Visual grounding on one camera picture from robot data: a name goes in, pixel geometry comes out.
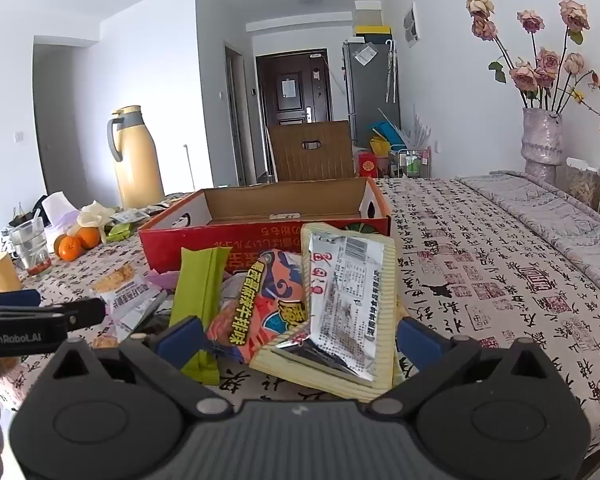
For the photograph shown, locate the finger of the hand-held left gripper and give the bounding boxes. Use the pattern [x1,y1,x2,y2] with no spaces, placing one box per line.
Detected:
[0,289,42,309]
[61,298,107,332]

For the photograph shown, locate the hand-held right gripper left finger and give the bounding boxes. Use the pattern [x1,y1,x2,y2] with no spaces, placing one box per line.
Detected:
[44,316,233,418]

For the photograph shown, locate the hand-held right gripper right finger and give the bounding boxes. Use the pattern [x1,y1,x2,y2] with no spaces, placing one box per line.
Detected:
[370,318,551,417]

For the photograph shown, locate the long green snack packet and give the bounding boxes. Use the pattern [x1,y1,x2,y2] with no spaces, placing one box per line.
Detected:
[171,246,232,387]

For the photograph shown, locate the orange white cracker packet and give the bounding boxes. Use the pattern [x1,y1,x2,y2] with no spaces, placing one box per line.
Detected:
[91,264,137,295]

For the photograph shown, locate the white snack packet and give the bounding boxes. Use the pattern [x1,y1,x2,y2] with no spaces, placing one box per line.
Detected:
[101,281,163,323]

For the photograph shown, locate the beige striped snack packet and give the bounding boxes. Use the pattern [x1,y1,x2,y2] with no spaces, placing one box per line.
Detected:
[251,223,407,404]

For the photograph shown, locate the pink snack packet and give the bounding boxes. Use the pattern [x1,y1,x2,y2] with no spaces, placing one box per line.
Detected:
[146,269,182,289]

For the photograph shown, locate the silver foil snack packet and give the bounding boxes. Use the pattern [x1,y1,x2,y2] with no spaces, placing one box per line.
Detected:
[275,232,387,387]

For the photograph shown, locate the red orange snack packet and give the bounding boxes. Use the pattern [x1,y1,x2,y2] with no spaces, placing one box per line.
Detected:
[206,249,312,363]

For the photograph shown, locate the red cardboard box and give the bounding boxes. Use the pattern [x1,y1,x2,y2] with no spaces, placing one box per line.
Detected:
[138,176,392,276]

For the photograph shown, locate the clear glass cup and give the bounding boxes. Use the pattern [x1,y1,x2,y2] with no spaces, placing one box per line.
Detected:
[9,216,49,277]

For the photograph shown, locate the orange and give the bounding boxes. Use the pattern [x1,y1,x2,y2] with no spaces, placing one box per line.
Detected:
[59,236,84,262]
[76,227,102,250]

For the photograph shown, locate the small green packet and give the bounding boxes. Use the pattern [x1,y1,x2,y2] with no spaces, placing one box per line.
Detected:
[104,222,134,244]

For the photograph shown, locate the white plastic bag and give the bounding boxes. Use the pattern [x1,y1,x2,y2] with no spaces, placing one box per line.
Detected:
[41,191,84,235]

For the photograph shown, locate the white plastic bags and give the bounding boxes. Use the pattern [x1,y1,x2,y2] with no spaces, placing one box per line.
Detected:
[76,200,117,229]

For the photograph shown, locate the small white sachets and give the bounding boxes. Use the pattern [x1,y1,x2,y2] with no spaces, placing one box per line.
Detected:
[111,208,152,224]

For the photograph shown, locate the yellow thermos jug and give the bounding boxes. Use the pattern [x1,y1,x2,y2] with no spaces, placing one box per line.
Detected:
[106,105,166,210]

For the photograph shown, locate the grey patterned cloth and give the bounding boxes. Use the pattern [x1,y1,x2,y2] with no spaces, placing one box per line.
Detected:
[454,169,600,312]

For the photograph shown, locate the white dried grass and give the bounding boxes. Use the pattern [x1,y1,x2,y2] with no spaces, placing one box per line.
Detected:
[399,109,434,152]

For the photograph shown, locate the glass jar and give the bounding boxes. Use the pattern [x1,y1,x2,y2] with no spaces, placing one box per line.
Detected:
[565,157,600,212]

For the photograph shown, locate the pale textured vase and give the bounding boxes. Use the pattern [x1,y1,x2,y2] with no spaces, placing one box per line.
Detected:
[521,107,565,183]

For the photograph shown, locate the grey refrigerator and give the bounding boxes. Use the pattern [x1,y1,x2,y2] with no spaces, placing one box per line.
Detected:
[342,37,401,135]

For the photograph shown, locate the white folded umbrella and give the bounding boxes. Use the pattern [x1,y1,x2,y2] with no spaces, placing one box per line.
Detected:
[385,39,399,104]

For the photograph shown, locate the dark brown door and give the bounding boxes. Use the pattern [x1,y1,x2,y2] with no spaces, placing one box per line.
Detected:
[255,49,331,129]

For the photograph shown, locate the dried pink roses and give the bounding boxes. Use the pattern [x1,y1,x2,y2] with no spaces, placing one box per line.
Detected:
[465,0,600,112]

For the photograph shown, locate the white box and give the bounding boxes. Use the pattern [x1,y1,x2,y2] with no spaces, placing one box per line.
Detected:
[354,0,384,26]

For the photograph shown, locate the wire rack with bottles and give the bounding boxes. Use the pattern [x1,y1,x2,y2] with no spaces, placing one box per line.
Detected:
[389,147,432,179]

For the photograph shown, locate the wall electrical panel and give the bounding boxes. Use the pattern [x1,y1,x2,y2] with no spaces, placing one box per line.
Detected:
[403,2,424,49]

